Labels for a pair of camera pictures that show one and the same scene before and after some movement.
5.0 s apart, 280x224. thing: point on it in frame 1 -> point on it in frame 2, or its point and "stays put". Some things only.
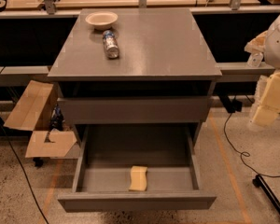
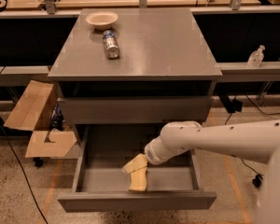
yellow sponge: x=138 y=178 stays put
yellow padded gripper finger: x=275 y=98 -> x=138 y=162
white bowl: x=102 y=20 stays put
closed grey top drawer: x=133 y=109 stays put
